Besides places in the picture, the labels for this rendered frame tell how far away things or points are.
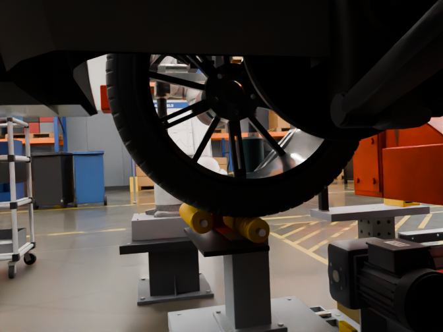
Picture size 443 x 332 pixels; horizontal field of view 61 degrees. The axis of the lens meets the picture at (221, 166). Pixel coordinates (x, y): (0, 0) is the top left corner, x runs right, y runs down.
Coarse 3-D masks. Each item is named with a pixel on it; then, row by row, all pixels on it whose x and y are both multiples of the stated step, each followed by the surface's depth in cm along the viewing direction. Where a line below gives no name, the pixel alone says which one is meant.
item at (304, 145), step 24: (144, 72) 82; (216, 72) 102; (240, 72) 104; (144, 96) 82; (216, 96) 102; (216, 120) 105; (240, 120) 104; (168, 144) 83; (240, 144) 107; (288, 144) 114; (312, 144) 96; (240, 168) 108; (264, 168) 109; (288, 168) 92
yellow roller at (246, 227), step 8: (224, 216) 108; (232, 224) 100; (240, 224) 92; (248, 224) 87; (256, 224) 87; (264, 224) 87; (240, 232) 93; (248, 232) 87; (256, 232) 86; (264, 232) 85; (256, 240) 87; (264, 240) 88
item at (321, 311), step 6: (318, 306) 123; (318, 312) 115; (324, 312) 115; (330, 312) 115; (324, 318) 114; (330, 318) 113; (336, 318) 113; (330, 324) 113; (336, 324) 113; (342, 324) 107; (348, 324) 106; (342, 330) 107; (348, 330) 104; (354, 330) 102
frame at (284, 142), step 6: (294, 126) 120; (288, 132) 122; (294, 132) 117; (282, 138) 123; (288, 138) 117; (282, 144) 117; (270, 156) 120; (276, 156) 116; (264, 162) 120; (270, 162) 116; (258, 168) 119; (222, 174) 116; (228, 174) 113
